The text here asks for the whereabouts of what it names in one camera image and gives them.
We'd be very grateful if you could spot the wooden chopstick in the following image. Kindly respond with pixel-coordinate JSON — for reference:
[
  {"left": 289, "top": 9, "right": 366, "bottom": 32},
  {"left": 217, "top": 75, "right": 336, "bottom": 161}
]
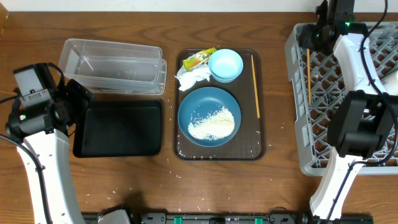
[
  {"left": 307, "top": 49, "right": 312, "bottom": 105},
  {"left": 251, "top": 55, "right": 261, "bottom": 119}
]

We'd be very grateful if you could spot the light blue bowl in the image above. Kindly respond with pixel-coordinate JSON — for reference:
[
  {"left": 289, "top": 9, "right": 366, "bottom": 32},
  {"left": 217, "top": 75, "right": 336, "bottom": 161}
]
[{"left": 208, "top": 49, "right": 244, "bottom": 83}]

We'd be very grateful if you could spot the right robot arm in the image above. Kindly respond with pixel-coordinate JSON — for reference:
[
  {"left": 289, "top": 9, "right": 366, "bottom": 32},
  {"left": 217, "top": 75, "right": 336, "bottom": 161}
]
[{"left": 299, "top": 22, "right": 397, "bottom": 223}]

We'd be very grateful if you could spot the green yellow snack wrapper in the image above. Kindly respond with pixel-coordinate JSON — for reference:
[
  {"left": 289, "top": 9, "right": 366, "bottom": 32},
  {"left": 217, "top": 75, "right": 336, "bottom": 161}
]
[{"left": 182, "top": 47, "right": 217, "bottom": 72}]

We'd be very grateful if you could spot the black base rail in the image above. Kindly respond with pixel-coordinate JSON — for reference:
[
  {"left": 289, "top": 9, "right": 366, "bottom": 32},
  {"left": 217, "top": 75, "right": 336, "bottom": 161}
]
[{"left": 81, "top": 211, "right": 374, "bottom": 224}]

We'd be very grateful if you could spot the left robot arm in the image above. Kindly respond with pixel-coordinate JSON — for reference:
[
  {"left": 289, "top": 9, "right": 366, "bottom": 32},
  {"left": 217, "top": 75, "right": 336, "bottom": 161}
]
[{"left": 6, "top": 129, "right": 86, "bottom": 224}]

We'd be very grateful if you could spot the dark blue plate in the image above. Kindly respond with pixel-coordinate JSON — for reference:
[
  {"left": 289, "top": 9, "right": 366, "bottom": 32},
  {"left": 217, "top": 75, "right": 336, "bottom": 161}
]
[{"left": 178, "top": 87, "right": 241, "bottom": 147}]

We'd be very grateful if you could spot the brown serving tray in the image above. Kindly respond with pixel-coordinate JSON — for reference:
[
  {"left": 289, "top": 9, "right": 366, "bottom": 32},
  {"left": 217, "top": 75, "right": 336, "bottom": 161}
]
[{"left": 174, "top": 49, "right": 267, "bottom": 161}]

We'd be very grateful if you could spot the black plastic bin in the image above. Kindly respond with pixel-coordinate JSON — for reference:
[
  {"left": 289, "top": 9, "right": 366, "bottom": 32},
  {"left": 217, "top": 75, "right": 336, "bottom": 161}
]
[{"left": 73, "top": 100, "right": 162, "bottom": 158}]

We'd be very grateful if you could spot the clear plastic bin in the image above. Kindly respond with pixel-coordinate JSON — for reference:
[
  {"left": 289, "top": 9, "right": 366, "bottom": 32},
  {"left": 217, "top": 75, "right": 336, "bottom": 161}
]
[{"left": 58, "top": 39, "right": 167, "bottom": 95}]

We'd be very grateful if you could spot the crumpled white tissue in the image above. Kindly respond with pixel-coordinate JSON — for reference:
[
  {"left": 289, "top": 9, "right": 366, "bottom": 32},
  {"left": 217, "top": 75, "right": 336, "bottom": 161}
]
[{"left": 175, "top": 64, "right": 211, "bottom": 91}]

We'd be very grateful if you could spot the pile of white rice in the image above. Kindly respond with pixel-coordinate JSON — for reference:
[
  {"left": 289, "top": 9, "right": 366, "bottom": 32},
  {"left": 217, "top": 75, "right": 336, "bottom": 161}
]
[{"left": 188, "top": 107, "right": 235, "bottom": 141}]

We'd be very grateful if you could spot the grey dishwasher rack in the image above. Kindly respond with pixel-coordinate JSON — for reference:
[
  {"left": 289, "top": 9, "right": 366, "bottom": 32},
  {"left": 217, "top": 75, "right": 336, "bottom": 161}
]
[{"left": 285, "top": 22, "right": 397, "bottom": 176}]

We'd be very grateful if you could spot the white cup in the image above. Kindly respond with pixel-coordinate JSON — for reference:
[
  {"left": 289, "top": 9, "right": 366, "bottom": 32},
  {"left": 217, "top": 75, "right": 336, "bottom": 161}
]
[{"left": 383, "top": 71, "right": 398, "bottom": 96}]

